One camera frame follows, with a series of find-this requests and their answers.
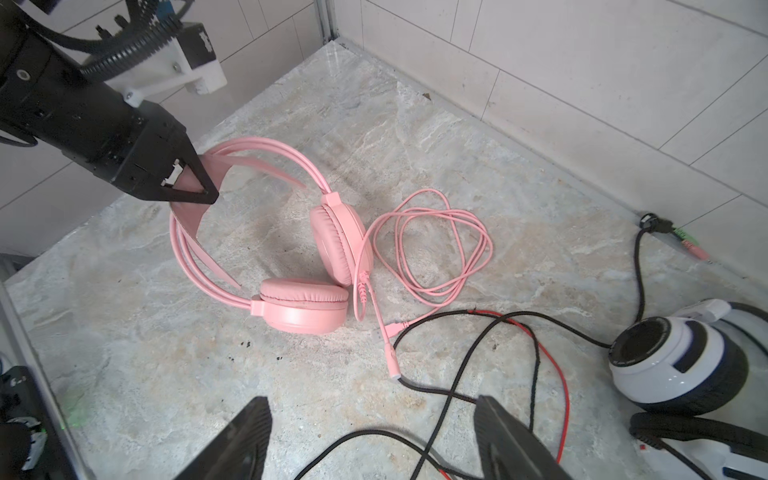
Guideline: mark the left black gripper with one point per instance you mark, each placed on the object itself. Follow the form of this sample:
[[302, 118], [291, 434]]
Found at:
[[143, 152]]

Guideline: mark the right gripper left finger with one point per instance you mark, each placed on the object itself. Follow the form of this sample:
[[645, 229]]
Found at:
[[239, 451]]

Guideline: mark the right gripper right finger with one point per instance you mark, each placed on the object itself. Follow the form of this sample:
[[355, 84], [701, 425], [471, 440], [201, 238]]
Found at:
[[507, 449]]

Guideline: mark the pink headphones with cable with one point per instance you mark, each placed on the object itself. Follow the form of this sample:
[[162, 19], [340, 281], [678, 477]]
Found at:
[[307, 269]]

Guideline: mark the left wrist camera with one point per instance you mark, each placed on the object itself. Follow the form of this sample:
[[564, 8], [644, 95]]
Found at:
[[167, 53]]

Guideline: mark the white black headphones with cable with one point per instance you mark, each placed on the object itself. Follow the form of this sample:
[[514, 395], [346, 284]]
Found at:
[[675, 368]]

